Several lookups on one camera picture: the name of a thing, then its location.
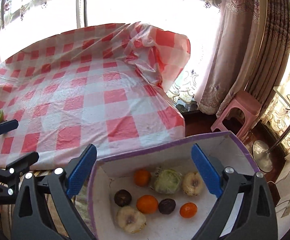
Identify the floor fan base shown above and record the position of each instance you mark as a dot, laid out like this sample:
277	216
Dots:
261	155

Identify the yellow orange round fruit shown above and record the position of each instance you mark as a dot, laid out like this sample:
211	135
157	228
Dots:
131	220

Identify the pink plastic stool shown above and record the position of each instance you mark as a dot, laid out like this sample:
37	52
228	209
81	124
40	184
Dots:
242	103

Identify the orange tangerine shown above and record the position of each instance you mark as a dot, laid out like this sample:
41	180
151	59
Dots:
142	177
147	204
188	210

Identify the red white checkered tablecloth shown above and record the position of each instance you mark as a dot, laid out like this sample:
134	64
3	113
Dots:
104	85

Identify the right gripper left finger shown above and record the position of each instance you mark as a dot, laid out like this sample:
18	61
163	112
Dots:
32	219

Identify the green melon half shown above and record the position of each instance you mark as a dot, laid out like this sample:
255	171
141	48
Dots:
166	181

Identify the purple white cardboard box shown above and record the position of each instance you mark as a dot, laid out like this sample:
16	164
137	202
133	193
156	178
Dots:
115	172

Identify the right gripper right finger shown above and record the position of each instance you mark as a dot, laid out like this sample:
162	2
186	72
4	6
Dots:
244	208

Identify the pink floral curtain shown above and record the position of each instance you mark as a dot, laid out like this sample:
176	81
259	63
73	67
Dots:
250	53

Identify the dark brown fruit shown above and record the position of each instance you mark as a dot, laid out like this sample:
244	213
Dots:
122	198
166	206

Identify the white power strip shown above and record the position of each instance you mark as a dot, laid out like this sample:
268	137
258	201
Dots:
286	209

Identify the pale yellow fruit half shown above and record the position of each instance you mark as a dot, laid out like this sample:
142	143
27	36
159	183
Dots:
192	184

